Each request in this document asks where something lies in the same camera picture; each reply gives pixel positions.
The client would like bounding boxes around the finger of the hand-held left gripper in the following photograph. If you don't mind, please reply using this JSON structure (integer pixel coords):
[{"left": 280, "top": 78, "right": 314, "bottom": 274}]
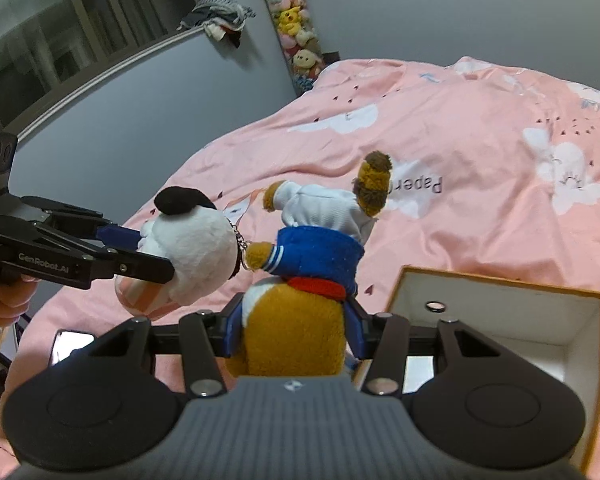
[
  {"left": 22, "top": 195, "right": 142, "bottom": 252},
  {"left": 0, "top": 216, "right": 177, "bottom": 290}
]

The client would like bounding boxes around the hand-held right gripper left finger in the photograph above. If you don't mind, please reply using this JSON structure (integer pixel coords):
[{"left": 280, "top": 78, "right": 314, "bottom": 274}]
[{"left": 92, "top": 302, "right": 247, "bottom": 398}]

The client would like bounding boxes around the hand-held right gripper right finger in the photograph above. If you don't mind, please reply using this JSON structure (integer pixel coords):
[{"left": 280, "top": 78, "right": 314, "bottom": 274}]
[{"left": 345, "top": 304, "right": 482, "bottom": 397}]

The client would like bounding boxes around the brown plush toy blue jacket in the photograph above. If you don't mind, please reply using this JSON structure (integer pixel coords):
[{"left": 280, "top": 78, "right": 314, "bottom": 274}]
[{"left": 227, "top": 150, "right": 394, "bottom": 378}]

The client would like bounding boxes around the white plush toy striped body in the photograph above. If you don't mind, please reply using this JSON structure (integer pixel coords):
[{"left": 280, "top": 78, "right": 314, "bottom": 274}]
[{"left": 114, "top": 186, "right": 242, "bottom": 322}]

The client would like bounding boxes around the white cardboard box orange outside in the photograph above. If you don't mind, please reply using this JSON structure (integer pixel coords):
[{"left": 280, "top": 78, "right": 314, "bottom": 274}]
[{"left": 384, "top": 266, "right": 600, "bottom": 472}]

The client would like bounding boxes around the person's left hand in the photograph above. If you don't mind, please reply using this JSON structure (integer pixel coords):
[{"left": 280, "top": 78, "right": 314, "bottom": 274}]
[{"left": 0, "top": 264, "right": 39, "bottom": 331}]

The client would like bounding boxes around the window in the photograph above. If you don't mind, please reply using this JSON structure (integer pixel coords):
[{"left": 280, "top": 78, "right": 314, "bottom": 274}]
[{"left": 0, "top": 0, "right": 203, "bottom": 137}]

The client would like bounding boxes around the pink printed blanket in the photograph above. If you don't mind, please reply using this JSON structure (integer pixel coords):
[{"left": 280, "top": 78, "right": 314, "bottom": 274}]
[{"left": 0, "top": 56, "right": 600, "bottom": 480}]

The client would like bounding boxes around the pile of clothes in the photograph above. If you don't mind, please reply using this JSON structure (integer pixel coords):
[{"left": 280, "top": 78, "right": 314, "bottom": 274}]
[{"left": 176, "top": 0, "right": 257, "bottom": 50}]

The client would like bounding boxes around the clear tube of plush toys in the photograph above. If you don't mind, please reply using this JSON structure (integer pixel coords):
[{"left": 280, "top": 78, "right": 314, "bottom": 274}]
[{"left": 252, "top": 0, "right": 327, "bottom": 97}]

